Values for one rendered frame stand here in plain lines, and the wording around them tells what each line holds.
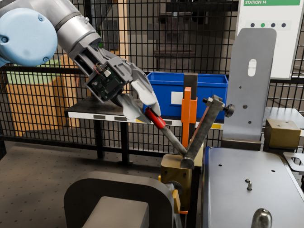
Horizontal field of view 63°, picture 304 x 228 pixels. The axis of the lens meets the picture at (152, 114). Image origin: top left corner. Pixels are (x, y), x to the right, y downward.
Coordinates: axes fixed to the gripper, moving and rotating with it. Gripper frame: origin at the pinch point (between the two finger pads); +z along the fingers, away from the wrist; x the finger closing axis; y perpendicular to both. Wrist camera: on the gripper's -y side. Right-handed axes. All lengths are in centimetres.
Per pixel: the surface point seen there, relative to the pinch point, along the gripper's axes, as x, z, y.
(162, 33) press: -60, -54, -461
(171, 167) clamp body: -4.0, 11.6, 2.9
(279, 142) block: 14.9, 34.1, -23.5
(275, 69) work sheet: 29, 24, -55
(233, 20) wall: 53, 17, -423
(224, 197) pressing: 1.2, 23.3, 4.2
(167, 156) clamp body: -5.1, 10.5, -1.5
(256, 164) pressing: 7.8, 29.5, -11.4
